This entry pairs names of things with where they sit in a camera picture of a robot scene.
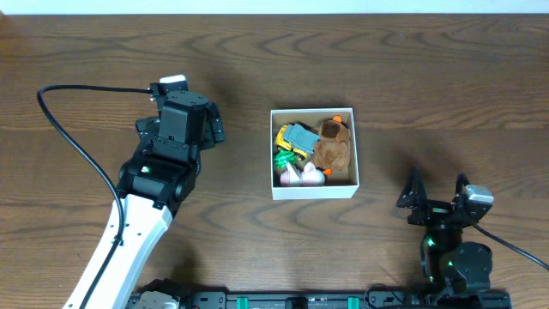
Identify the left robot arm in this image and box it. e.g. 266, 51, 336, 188
65, 99, 225, 308

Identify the white cardboard box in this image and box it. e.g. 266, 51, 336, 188
270, 107, 360, 200

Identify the brown plush toy with carrot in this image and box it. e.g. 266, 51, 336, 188
311, 115, 351, 172

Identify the grey yellow toy truck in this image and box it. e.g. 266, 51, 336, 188
274, 124, 320, 161

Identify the pink white duck toy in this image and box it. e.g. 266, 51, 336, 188
300, 162, 332, 186

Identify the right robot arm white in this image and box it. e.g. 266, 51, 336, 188
396, 167, 494, 306

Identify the green round lid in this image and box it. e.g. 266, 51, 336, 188
274, 149, 297, 168

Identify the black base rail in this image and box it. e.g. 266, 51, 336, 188
124, 288, 512, 309

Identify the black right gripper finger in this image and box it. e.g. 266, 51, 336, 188
454, 173, 470, 201
395, 166, 427, 209

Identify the small white rattle drum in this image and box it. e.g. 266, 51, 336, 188
280, 163, 302, 187

